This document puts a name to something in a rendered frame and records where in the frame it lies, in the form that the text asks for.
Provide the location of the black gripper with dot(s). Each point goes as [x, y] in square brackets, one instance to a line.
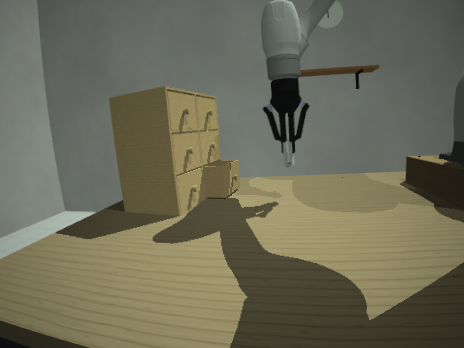
[285, 100]

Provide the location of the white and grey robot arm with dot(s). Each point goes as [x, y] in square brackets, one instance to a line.
[281, 39]

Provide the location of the tan wooden drawer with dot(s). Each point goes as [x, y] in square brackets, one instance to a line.
[185, 157]
[205, 108]
[180, 116]
[209, 142]
[187, 182]
[221, 178]

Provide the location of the tan wooden chest of drawers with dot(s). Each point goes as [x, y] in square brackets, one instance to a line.
[144, 150]

